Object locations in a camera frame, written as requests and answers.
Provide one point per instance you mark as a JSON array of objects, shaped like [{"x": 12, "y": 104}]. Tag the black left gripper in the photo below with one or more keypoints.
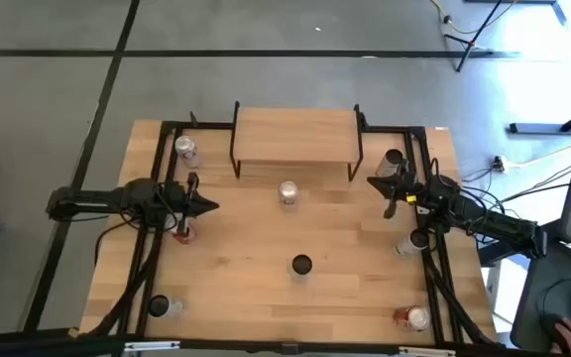
[{"x": 176, "y": 203}]

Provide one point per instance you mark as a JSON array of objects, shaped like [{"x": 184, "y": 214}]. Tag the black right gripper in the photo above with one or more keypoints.
[{"x": 414, "y": 191}]

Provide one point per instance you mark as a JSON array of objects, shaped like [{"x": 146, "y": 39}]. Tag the silver beverage can black top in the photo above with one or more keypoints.
[
  {"x": 392, "y": 157},
  {"x": 158, "y": 305},
  {"x": 418, "y": 239},
  {"x": 302, "y": 264}
]

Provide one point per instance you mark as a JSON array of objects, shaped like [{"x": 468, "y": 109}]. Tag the silver Diet Coke can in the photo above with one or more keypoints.
[
  {"x": 288, "y": 192},
  {"x": 186, "y": 149}
]

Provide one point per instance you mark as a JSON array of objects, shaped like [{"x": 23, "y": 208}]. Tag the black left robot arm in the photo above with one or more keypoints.
[{"x": 92, "y": 201}]

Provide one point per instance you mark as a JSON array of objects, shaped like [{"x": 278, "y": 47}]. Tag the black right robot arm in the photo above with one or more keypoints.
[{"x": 503, "y": 225}]

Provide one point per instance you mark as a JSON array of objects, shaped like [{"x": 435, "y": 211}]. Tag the wooden shelf black metal legs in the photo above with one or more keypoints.
[{"x": 295, "y": 134}]

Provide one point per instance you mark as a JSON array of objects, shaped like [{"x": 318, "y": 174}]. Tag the red Coca-Cola can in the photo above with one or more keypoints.
[
  {"x": 189, "y": 237},
  {"x": 417, "y": 318}
]

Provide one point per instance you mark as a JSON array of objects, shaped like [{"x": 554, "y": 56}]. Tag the black power adapter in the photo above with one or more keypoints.
[{"x": 498, "y": 162}]

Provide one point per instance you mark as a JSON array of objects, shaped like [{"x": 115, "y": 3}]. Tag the black floor stand base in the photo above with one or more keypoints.
[{"x": 533, "y": 128}]

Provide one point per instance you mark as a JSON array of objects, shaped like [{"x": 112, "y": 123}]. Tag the black tripod stand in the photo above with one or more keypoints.
[{"x": 472, "y": 43}]

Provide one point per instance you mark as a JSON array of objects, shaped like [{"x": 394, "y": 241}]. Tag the grey desk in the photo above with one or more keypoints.
[{"x": 543, "y": 297}]

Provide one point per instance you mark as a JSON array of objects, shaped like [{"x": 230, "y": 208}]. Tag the black computer mouse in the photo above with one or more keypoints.
[{"x": 553, "y": 327}]

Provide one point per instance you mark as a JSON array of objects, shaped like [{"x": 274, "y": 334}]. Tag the black aluminium table frame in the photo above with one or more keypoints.
[{"x": 206, "y": 125}]

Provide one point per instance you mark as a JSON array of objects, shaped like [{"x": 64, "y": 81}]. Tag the silver metal bracket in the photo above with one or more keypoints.
[
  {"x": 151, "y": 345},
  {"x": 426, "y": 352}
]

